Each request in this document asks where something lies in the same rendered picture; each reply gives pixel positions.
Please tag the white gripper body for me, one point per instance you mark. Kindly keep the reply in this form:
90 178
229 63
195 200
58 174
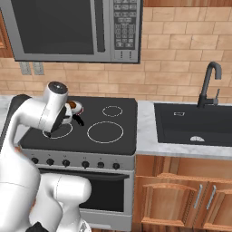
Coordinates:
68 114

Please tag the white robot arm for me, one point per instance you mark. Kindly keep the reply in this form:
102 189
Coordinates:
18 181

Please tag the brown chicken piece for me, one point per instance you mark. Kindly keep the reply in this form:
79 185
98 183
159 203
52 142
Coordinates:
72 104

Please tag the black hob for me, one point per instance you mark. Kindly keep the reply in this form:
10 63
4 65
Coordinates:
105 133

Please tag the black oven knob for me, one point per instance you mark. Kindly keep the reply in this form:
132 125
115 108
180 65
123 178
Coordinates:
50 162
34 160
65 163
116 166
101 165
85 164

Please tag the silver microwave oven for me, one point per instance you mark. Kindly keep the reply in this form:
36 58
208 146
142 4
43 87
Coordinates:
60 30

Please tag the oven door with dark window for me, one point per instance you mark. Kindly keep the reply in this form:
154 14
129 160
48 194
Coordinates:
111 193

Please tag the black sink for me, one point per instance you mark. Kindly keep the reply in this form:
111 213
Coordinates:
193 123

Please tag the wooden cupboard door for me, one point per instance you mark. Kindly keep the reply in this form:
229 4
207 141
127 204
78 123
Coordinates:
166 205
222 211

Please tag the black tap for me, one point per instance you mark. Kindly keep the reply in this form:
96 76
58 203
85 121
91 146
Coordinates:
208 87

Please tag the grey wall outlet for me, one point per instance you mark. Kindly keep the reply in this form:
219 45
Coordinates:
38 68
25 68

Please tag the wooden wall cupboard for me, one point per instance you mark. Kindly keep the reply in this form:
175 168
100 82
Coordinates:
4 39
187 3

